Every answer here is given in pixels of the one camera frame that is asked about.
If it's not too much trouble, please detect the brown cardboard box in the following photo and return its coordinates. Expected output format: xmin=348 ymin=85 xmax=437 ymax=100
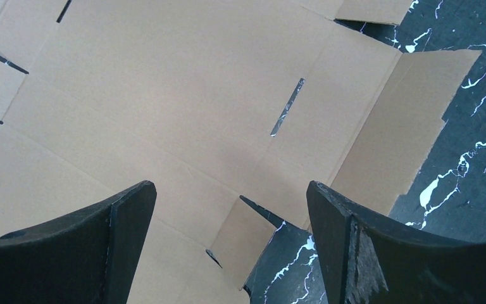
xmin=0 ymin=1 xmax=481 ymax=303

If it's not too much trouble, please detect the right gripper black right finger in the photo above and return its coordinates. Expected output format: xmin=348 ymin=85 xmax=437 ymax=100
xmin=306 ymin=180 xmax=486 ymax=303

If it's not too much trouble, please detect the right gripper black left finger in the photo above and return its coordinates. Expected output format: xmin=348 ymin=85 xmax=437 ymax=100
xmin=0 ymin=180 xmax=157 ymax=303

